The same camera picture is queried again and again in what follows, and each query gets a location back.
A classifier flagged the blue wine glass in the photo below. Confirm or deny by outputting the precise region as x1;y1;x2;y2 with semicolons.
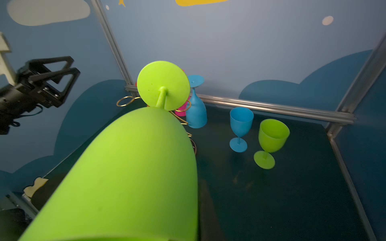
229;107;254;153
186;75;208;129

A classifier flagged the pink wine glass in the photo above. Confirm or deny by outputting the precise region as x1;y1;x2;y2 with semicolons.
175;97;191;117

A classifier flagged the gold wire glass rack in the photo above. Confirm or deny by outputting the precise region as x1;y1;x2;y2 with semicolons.
116;96;197;155

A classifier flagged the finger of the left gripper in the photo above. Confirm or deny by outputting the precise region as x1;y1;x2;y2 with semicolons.
26;56;74;75
28;68;80;104

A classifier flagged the frame post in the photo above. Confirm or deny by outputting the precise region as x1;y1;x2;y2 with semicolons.
336;36;386;124
91;0;134;91

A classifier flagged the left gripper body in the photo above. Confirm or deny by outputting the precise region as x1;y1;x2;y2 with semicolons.
1;69;63;135

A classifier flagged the black glove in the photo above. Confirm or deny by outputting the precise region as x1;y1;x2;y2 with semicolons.
31;175;65;211

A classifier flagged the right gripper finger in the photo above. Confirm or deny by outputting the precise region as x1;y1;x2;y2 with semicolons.
199;180;226;241

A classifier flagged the rear frame bar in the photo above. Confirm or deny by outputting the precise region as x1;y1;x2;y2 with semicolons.
125;84;358;126

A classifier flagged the right frame post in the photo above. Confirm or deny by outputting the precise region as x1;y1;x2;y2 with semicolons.
336;36;386;124

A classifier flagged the left frame post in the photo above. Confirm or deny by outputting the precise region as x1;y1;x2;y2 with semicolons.
91;0;134;91

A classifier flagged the green wine glass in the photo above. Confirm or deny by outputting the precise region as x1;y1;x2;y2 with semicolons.
21;61;199;241
253;118;290;170

